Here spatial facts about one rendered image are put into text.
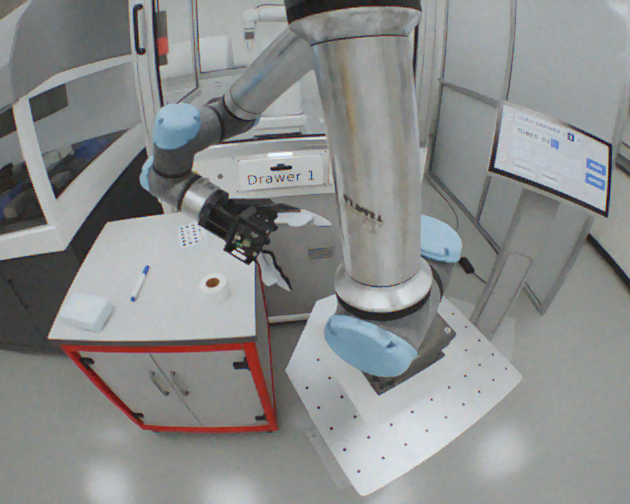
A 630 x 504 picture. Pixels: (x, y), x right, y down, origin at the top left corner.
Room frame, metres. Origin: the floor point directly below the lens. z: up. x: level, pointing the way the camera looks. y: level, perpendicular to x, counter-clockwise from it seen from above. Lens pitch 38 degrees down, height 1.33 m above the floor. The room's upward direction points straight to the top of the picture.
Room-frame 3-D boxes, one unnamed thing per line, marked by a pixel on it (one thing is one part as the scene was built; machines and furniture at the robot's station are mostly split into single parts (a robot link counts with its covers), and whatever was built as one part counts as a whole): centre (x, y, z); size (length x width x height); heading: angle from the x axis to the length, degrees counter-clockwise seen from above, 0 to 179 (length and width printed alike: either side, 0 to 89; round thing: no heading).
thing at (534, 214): (0.89, -0.87, 0.51); 0.50 x 0.45 x 1.02; 151
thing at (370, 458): (0.37, -0.17, 0.70); 0.45 x 0.44 x 0.12; 27
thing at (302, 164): (1.03, 0.12, 0.87); 0.29 x 0.02 x 0.11; 98
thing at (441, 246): (0.37, -0.16, 1.02); 0.13 x 0.12 x 0.14; 146
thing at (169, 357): (0.67, 0.48, 0.38); 0.62 x 0.58 x 0.76; 98
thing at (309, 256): (1.51, 0.14, 0.40); 1.03 x 0.95 x 0.80; 98
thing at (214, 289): (0.55, 0.25, 0.78); 0.07 x 0.07 x 0.04
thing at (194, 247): (0.76, 0.38, 0.78); 0.12 x 0.08 x 0.04; 25
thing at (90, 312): (0.44, 0.62, 0.78); 0.15 x 0.10 x 0.04; 85
